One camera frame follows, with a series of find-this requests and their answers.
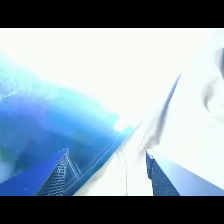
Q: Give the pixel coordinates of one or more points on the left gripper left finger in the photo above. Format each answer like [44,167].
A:
[50,178]

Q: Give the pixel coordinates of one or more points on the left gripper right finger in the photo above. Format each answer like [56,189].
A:
[173,181]

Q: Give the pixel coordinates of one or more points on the brown trousers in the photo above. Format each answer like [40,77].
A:
[133,166]

